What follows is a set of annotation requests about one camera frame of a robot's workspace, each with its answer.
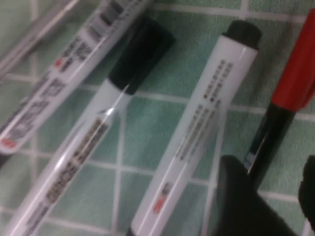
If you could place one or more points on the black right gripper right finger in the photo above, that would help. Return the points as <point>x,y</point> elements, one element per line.
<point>308,186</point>

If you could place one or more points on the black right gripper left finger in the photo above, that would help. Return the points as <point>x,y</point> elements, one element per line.
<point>241,204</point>

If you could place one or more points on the black pen with red cap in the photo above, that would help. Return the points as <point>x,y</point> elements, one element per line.
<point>290,73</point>

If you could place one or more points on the silver clear ballpoint pen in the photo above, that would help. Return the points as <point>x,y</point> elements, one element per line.
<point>37,32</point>

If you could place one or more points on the white black-capped deli marker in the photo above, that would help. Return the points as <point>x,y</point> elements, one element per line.
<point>197,123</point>

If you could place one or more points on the green white checked tablecloth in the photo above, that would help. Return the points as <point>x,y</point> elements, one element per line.
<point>160,73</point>

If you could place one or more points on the WHITE BOARD print marker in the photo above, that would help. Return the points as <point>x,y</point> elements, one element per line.
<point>86,137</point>

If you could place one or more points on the barcode label whiteboard marker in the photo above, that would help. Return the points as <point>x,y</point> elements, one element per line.
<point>73,59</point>

